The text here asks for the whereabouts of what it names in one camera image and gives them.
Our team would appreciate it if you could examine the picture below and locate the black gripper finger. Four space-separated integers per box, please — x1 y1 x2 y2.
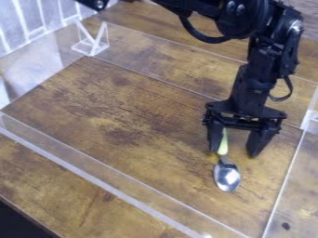
207 120 223 152
246 127 281 157

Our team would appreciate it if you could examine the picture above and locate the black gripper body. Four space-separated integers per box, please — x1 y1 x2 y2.
202 64 289 133

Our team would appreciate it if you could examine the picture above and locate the green handled metal spoon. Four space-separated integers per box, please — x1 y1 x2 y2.
214 130 241 192

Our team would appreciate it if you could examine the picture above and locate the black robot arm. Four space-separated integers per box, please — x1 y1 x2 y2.
151 0 303 157

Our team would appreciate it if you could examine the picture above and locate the clear acrylic right barrier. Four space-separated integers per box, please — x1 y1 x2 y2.
262 87 318 238

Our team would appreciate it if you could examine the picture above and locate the clear acrylic barrier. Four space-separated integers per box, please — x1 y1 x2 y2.
262 87 318 238
0 112 249 238

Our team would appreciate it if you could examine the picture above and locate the clear acrylic front barrier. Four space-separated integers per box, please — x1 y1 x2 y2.
0 112 249 238

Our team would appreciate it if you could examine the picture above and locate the clear acrylic triangular bracket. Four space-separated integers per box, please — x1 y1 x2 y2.
71 21 110 57

